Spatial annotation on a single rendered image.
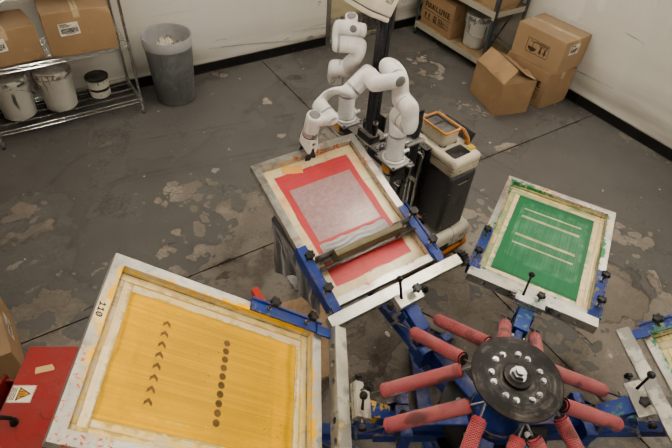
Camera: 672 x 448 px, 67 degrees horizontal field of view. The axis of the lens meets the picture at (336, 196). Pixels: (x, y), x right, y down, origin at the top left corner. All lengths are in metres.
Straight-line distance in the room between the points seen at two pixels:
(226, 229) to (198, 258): 0.33
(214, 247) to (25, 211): 1.49
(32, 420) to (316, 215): 1.31
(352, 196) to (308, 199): 0.22
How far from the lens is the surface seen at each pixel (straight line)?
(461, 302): 3.65
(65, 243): 4.14
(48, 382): 2.13
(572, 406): 1.95
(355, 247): 2.22
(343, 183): 2.51
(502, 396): 1.81
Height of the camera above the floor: 2.83
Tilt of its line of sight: 43 degrees down
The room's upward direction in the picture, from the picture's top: 5 degrees clockwise
